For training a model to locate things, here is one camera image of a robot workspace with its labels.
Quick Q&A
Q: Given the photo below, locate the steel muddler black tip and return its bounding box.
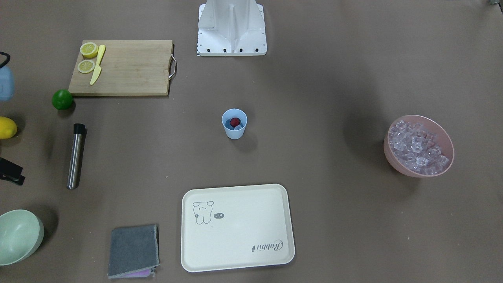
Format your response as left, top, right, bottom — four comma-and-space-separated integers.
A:
66, 123, 86, 190

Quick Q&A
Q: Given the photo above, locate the red strawberry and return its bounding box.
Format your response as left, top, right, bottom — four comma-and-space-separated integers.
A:
229, 118, 241, 128

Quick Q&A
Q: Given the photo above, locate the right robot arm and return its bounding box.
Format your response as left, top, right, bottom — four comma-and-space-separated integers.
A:
0, 52, 25, 185

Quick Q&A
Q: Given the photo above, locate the light blue cup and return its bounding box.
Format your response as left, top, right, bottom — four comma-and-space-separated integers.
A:
221, 108, 248, 140

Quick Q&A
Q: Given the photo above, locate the pink bowl of ice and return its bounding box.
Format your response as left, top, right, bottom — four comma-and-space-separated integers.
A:
383, 115, 455, 178

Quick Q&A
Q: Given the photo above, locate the yellow lemon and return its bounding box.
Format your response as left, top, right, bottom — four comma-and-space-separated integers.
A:
0, 116, 18, 140

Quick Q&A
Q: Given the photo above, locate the mint green bowl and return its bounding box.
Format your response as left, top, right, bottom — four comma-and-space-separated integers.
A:
0, 209, 44, 266

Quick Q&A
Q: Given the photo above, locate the green lime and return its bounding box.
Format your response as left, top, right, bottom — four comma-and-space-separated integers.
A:
51, 88, 73, 110

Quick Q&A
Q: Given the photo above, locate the yellow plastic knife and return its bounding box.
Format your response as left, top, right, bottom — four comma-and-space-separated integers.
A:
89, 44, 106, 85

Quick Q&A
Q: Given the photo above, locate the lemon half upper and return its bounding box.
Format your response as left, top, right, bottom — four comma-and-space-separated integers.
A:
79, 42, 99, 59

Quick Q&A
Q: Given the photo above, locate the grey folded cloth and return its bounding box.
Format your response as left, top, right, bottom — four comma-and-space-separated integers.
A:
107, 224, 160, 279

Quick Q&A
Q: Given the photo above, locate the wooden cutting board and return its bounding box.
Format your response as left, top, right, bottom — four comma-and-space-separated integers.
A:
68, 39, 176, 96

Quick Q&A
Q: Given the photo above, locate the cream rabbit tray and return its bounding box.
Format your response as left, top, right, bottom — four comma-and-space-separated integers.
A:
181, 184, 296, 272

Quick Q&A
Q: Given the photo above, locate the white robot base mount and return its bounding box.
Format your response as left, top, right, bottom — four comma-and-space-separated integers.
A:
196, 0, 268, 56

